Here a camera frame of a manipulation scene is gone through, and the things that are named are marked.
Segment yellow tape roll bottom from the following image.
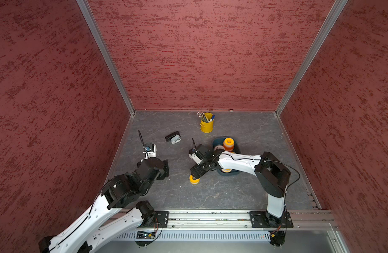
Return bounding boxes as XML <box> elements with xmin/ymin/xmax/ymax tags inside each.
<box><xmin>189</xmin><ymin>175</ymin><xmax>200</xmax><ymax>185</ymax></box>

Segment teal storage box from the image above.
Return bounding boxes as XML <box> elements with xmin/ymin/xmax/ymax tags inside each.
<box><xmin>212</xmin><ymin>137</ymin><xmax>241</xmax><ymax>177</ymax></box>

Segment orange tape roll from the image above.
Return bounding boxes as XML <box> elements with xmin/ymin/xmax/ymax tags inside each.
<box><xmin>223</xmin><ymin>143</ymin><xmax>235</xmax><ymax>152</ymax></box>
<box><xmin>214</xmin><ymin>145</ymin><xmax>225</xmax><ymax>152</ymax></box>

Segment orange tape roll bottom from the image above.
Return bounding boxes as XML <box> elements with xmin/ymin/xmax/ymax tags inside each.
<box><xmin>214</xmin><ymin>145</ymin><xmax>225</xmax><ymax>152</ymax></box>

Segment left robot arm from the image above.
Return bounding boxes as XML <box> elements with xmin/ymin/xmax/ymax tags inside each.
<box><xmin>38</xmin><ymin>157</ymin><xmax>169</xmax><ymax>253</ymax></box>

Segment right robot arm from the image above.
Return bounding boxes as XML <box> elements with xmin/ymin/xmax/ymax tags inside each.
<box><xmin>189</xmin><ymin>144</ymin><xmax>291</xmax><ymax>227</ymax></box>

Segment yellow pen cup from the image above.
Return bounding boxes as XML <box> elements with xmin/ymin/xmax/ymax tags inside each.
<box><xmin>200</xmin><ymin>120</ymin><xmax>214</xmax><ymax>133</ymax></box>

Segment black grey stapler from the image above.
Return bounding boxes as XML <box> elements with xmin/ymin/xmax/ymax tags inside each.
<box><xmin>165</xmin><ymin>131</ymin><xmax>181</xmax><ymax>144</ymax></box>

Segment pens in cup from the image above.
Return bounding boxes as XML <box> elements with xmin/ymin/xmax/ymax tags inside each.
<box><xmin>197</xmin><ymin>111</ymin><xmax>215</xmax><ymax>123</ymax></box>

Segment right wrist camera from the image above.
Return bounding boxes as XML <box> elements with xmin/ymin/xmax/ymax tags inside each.
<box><xmin>189</xmin><ymin>148</ymin><xmax>202</xmax><ymax>165</ymax></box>

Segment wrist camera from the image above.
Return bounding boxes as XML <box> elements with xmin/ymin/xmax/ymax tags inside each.
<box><xmin>144</xmin><ymin>143</ymin><xmax>157</xmax><ymax>159</ymax></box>
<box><xmin>189</xmin><ymin>148</ymin><xmax>202</xmax><ymax>165</ymax></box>

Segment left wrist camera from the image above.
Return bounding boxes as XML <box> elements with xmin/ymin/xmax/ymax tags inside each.
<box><xmin>144</xmin><ymin>143</ymin><xmax>157</xmax><ymax>159</ymax></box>

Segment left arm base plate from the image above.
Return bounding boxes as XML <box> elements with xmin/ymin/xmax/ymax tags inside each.
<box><xmin>149</xmin><ymin>210</ymin><xmax>169</xmax><ymax>229</ymax></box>

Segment aluminium front rail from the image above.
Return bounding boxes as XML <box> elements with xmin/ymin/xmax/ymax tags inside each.
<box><xmin>81</xmin><ymin>208</ymin><xmax>338</xmax><ymax>231</ymax></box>

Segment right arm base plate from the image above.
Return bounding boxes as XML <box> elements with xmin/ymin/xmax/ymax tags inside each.
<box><xmin>249</xmin><ymin>211</ymin><xmax>294</xmax><ymax>229</ymax></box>

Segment left corner aluminium post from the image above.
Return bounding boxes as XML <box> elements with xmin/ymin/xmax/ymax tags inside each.
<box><xmin>76</xmin><ymin>0</ymin><xmax>135</xmax><ymax>116</ymax></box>

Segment corner aluminium post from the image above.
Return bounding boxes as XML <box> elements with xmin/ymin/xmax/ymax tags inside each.
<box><xmin>276</xmin><ymin>0</ymin><xmax>348</xmax><ymax>117</ymax></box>
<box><xmin>76</xmin><ymin>0</ymin><xmax>135</xmax><ymax>116</ymax></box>

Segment right corner aluminium post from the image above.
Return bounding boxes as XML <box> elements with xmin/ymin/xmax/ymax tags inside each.
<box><xmin>276</xmin><ymin>0</ymin><xmax>348</xmax><ymax>117</ymax></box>

